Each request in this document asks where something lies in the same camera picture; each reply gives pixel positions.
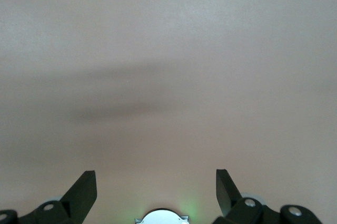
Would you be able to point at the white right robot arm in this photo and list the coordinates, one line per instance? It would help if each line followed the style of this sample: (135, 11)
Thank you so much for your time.
(162, 218)

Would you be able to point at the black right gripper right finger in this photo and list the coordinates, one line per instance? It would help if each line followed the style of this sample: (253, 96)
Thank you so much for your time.
(229, 197)

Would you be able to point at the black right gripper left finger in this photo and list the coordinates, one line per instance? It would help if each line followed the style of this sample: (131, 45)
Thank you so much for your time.
(76, 197)

